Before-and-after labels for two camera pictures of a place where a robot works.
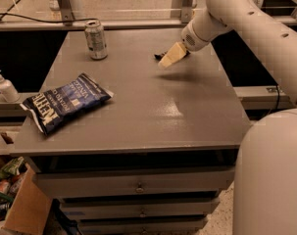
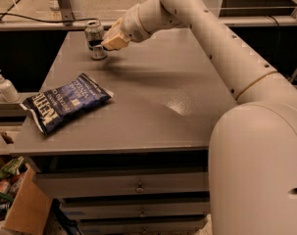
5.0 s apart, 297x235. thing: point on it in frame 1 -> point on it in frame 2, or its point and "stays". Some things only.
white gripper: x=194 y=38 -> x=132 y=25
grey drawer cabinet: x=153 y=160 stays
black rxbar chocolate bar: x=159 y=56 -> x=95 y=42
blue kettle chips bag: x=66 y=100 stays
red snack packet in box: x=3 y=187 stays
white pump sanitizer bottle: x=6 y=88 stays
